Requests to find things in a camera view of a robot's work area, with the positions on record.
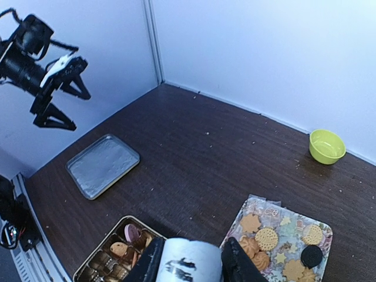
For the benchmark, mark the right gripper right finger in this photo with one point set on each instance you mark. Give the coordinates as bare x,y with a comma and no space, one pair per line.
237,266

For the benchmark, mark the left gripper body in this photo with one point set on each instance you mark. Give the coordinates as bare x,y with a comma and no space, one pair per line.
44,94

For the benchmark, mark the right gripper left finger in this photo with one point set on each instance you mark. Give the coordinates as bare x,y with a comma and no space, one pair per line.
146,268

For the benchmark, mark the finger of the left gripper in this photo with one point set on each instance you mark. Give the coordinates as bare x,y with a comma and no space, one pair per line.
47,115
76,87

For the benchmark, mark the steel kitchen tongs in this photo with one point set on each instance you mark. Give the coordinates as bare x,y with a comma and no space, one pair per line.
189,260

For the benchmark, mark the pink round cookie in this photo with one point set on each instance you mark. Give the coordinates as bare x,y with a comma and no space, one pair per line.
131,233

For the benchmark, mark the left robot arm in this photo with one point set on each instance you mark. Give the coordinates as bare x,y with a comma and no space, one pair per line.
20,54

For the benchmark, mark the gold cookie tin box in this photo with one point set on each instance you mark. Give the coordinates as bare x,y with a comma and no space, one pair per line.
102,265

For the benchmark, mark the floral cookie tray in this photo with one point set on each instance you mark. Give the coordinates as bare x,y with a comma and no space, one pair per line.
274,237

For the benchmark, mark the silver tin lid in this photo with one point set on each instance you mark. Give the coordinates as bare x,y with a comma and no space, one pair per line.
101,165

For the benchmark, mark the green plastic bowl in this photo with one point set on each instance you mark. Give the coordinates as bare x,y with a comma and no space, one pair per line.
326,147

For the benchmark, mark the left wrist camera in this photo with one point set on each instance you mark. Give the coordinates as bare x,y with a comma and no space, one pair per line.
65,65

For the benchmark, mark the left aluminium frame post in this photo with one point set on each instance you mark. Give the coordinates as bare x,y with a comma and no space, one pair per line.
153,39

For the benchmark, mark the front aluminium rail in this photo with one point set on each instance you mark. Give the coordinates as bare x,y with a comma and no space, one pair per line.
34,257

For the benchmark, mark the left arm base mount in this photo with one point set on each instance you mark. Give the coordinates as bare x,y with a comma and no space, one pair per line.
19,228

